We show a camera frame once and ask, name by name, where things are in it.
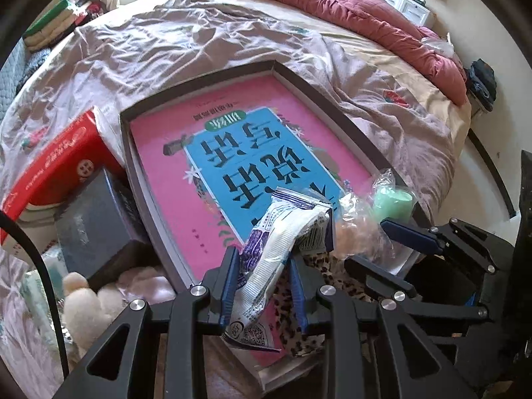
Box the teal tissue pack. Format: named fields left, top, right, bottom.
left=20, top=253, right=72, bottom=343

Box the dark grey box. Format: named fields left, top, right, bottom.
left=54, top=168, right=158, bottom=292

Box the clear bag with green sponge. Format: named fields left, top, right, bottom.
left=336, top=168, right=417, bottom=233

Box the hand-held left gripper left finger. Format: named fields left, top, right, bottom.
left=52, top=246, right=242, bottom=399

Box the white fluffy plush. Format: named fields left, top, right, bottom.
left=62, top=272, right=126, bottom=352

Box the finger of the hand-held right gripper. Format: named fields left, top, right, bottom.
left=380, top=217, right=499, bottom=274
left=345, top=255, right=490, bottom=322

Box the dark wooden bed frame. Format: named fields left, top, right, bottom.
left=467, top=127, right=517, bottom=217

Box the leopard print cloth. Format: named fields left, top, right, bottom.
left=272, top=251, right=366, bottom=359

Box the pink quilt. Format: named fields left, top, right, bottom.
left=214, top=0, right=469, bottom=107

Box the grey quilted headboard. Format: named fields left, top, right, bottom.
left=0, top=39, right=51, bottom=114

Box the white drawer cabinet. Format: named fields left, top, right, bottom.
left=377, top=0, right=436, bottom=26

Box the black cable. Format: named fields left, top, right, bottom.
left=0, top=210, right=69, bottom=379

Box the white plastic bag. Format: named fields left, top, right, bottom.
left=421, top=35, right=457, bottom=58

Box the pink and blue book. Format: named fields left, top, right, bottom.
left=130, top=75, right=372, bottom=372

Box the white plastic packet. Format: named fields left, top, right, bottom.
left=220, top=187, right=335, bottom=353

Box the dark clothes pile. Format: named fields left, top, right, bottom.
left=465, top=59, right=498, bottom=113

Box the stack of folded blankets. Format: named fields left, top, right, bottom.
left=23, top=0, right=106, bottom=51

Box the red tissue box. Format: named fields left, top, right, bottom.
left=0, top=108, right=127, bottom=247

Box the pink soft cloth in wrap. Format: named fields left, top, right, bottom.
left=334, top=212, right=400, bottom=276

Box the pale pink bed sheet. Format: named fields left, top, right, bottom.
left=0, top=0, right=473, bottom=399

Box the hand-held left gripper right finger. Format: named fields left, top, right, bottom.
left=287, top=254, right=478, bottom=399

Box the grey shallow cardboard box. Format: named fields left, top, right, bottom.
left=119, top=61, right=431, bottom=391

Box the pale purple fluffy cloth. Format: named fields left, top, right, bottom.
left=115, top=266, right=177, bottom=305

